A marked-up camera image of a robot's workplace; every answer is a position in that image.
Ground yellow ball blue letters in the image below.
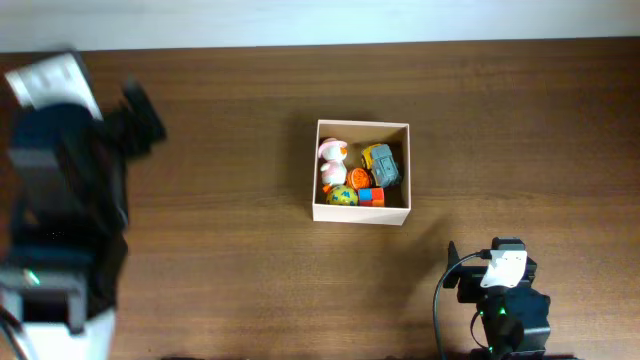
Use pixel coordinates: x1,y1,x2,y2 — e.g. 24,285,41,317
326,185,359,206

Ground white duck toy pink hat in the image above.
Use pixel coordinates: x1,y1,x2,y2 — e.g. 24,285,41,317
317,138,348,193

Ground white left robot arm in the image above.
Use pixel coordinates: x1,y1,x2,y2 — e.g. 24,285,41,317
1,50,166,359

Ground grey yellow toy truck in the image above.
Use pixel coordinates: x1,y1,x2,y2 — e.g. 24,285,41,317
361,144,401,188

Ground orange lattice ball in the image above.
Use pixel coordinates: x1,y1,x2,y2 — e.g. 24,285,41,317
346,168,372,190

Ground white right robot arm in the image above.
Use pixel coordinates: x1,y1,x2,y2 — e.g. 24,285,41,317
432,237,551,360

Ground multicolour puzzle cube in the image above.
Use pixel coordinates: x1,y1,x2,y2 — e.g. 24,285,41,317
358,188,385,207

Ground white cardboard box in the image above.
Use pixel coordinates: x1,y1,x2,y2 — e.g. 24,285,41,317
312,119,412,226

